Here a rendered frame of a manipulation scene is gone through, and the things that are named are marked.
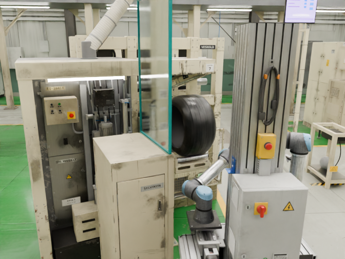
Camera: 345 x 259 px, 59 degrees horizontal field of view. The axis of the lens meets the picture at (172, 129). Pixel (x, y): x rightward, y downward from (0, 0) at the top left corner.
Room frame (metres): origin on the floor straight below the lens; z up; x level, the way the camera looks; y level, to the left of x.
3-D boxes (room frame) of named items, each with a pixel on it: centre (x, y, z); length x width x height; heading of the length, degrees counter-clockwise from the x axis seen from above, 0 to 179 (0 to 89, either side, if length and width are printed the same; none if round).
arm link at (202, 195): (1.94, -0.22, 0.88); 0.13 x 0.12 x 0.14; 36
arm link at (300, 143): (1.92, -0.85, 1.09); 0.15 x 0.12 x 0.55; 68
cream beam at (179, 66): (3.11, -0.11, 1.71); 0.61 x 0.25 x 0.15; 115
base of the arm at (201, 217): (1.93, -0.23, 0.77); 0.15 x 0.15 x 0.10
